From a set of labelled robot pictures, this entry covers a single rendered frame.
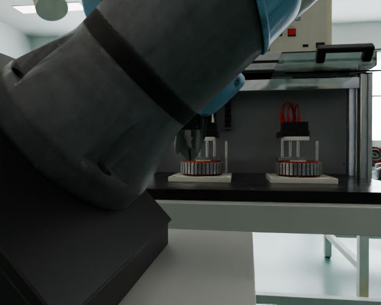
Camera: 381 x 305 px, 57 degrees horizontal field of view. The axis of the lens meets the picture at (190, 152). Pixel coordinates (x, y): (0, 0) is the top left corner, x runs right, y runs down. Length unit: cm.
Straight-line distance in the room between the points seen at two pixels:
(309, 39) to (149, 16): 88
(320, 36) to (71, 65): 92
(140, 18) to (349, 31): 773
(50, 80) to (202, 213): 46
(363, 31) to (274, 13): 776
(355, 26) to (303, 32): 692
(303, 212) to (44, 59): 52
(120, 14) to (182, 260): 22
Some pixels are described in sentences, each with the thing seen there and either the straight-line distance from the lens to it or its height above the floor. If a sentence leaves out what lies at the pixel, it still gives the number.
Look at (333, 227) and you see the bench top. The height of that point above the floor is 71.
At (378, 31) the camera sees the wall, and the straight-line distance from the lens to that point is 811.
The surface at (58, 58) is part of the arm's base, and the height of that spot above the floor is 91.
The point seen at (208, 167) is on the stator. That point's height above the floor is 80.
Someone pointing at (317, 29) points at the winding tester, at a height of 118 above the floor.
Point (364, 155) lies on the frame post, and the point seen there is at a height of 83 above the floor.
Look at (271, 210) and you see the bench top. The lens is 66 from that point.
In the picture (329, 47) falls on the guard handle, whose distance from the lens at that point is 80.
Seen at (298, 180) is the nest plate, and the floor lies 78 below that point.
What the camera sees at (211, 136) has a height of 88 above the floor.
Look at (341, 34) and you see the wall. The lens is 790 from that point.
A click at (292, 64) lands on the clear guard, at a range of 80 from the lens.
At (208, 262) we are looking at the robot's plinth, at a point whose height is 75.
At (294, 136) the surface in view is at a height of 88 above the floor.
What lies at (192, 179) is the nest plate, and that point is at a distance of 84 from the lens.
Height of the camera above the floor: 85
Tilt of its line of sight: 1 degrees down
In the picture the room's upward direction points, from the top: straight up
